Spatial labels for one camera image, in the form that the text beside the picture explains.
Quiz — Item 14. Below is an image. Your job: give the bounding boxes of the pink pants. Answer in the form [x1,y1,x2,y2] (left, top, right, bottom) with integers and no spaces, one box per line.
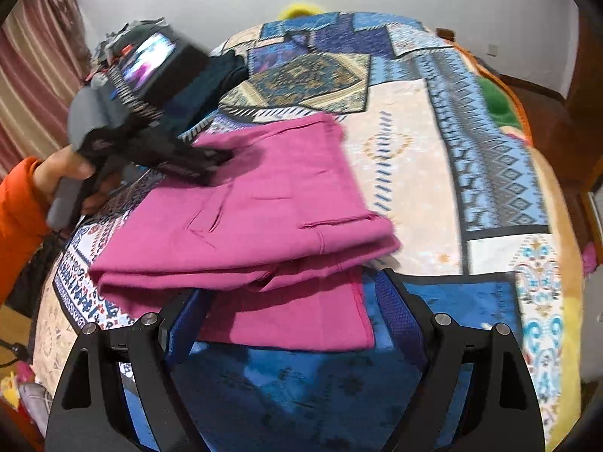
[89,113,399,352]

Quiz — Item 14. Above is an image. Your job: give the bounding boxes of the orange sleeve left forearm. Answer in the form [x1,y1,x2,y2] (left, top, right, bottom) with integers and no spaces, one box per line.
[0,157,50,303]

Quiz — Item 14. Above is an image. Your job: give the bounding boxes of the left hand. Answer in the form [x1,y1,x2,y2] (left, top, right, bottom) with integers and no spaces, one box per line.
[32,146,122,214]

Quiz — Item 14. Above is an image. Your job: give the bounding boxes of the dark navy folded garment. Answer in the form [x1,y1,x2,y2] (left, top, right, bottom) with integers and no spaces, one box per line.
[158,50,249,136]

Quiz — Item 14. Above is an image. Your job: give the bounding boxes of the striped red curtain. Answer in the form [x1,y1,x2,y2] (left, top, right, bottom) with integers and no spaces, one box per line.
[1,0,91,176]

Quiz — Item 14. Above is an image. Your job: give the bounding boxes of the yellow curved plush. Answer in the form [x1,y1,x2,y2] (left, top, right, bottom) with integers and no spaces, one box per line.
[278,2,324,20]

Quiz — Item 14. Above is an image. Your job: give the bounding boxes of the patchwork patterned bed blanket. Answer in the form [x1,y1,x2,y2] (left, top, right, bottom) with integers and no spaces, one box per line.
[29,8,586,452]

